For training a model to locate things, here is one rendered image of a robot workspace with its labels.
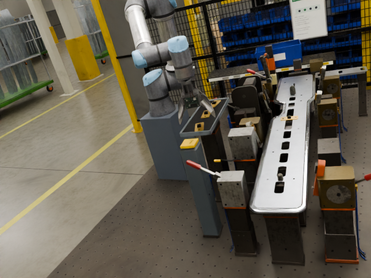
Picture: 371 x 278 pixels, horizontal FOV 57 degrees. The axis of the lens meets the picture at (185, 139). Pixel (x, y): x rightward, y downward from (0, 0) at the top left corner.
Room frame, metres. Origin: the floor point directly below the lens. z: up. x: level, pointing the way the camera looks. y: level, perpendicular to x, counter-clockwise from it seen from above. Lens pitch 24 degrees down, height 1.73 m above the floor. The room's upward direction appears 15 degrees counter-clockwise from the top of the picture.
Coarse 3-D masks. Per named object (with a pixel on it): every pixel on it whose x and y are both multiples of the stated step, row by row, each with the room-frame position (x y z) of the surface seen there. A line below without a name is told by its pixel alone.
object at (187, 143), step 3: (195, 138) 1.25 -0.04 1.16; (183, 141) 1.26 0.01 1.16; (186, 141) 1.25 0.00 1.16; (189, 141) 1.24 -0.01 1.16; (192, 141) 1.23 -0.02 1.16; (195, 141) 1.23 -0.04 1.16; (183, 144) 1.23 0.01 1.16; (186, 144) 1.23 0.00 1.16; (189, 144) 1.22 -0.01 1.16; (192, 144) 1.21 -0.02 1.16; (195, 144) 1.21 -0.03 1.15; (183, 147) 1.22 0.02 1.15; (186, 147) 1.21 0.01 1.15; (189, 147) 1.21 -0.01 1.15; (192, 147) 1.20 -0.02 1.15
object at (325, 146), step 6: (324, 138) 1.21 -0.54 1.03; (330, 138) 1.19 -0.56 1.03; (336, 138) 1.18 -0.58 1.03; (318, 144) 1.18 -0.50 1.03; (324, 144) 1.17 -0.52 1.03; (330, 144) 1.15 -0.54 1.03; (336, 144) 1.14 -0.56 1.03; (318, 150) 1.13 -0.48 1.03; (324, 150) 1.12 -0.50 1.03; (330, 150) 1.11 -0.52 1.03; (336, 150) 1.10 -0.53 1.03; (318, 156) 1.11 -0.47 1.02; (324, 156) 1.10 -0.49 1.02; (330, 156) 1.09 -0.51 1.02; (336, 156) 1.08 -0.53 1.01; (330, 162) 1.09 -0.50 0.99; (336, 162) 1.09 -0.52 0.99
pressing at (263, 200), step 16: (288, 80) 2.09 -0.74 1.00; (304, 80) 2.01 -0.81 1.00; (288, 96) 1.83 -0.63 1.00; (304, 96) 1.76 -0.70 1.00; (304, 112) 1.56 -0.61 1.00; (272, 128) 1.48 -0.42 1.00; (304, 128) 1.40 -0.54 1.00; (272, 144) 1.33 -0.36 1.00; (304, 144) 1.26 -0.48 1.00; (272, 160) 1.20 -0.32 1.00; (288, 160) 1.17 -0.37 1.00; (304, 160) 1.14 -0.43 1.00; (256, 176) 1.12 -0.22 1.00; (272, 176) 1.09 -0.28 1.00; (288, 176) 1.06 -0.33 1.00; (304, 176) 1.04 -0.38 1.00; (256, 192) 1.02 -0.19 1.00; (272, 192) 1.00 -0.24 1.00; (288, 192) 0.97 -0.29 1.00; (304, 192) 0.95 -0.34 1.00; (256, 208) 0.93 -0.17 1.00; (272, 208) 0.91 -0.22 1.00; (288, 208) 0.89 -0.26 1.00; (304, 208) 0.88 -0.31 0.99
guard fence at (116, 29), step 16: (96, 0) 4.53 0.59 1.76; (112, 0) 4.43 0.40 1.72; (176, 0) 3.98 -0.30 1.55; (112, 16) 4.47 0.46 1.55; (176, 16) 4.01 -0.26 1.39; (192, 16) 3.87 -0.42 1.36; (112, 32) 4.51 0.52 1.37; (128, 32) 4.39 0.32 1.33; (192, 32) 3.90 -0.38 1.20; (112, 48) 4.53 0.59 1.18; (128, 48) 4.43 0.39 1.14; (192, 48) 3.95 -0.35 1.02; (128, 64) 4.47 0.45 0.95; (128, 80) 4.51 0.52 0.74; (128, 96) 4.53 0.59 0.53; (144, 96) 4.42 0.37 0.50; (176, 96) 4.16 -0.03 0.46; (144, 112) 4.46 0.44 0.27; (192, 112) 4.06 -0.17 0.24
